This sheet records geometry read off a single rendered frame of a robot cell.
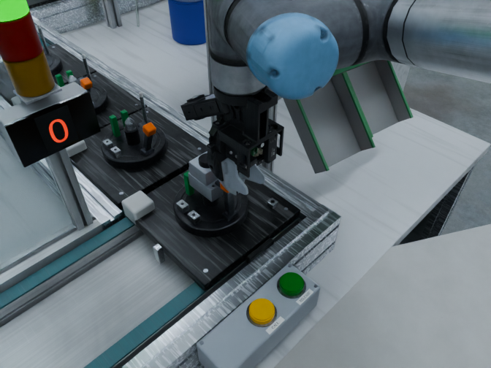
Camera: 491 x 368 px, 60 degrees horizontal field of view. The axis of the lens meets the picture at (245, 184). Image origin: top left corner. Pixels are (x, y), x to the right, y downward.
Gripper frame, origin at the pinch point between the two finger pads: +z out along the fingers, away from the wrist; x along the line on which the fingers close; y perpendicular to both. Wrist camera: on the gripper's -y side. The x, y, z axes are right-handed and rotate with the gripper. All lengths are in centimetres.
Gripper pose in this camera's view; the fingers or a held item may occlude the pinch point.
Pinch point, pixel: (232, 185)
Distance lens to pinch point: 70.8
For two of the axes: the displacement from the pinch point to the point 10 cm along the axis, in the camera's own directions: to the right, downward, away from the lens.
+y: 7.0, 4.9, -5.2
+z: 0.0, 7.3, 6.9
